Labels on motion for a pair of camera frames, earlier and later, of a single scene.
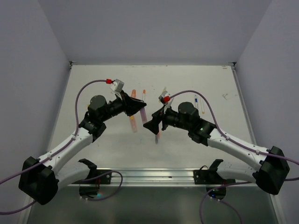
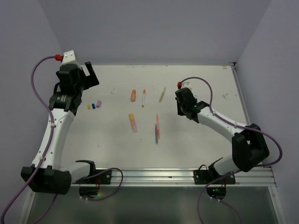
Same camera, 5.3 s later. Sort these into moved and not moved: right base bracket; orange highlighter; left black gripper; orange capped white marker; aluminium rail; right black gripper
Moved: right black gripper; left black gripper
Not moved: aluminium rail; orange highlighter; right base bracket; orange capped white marker
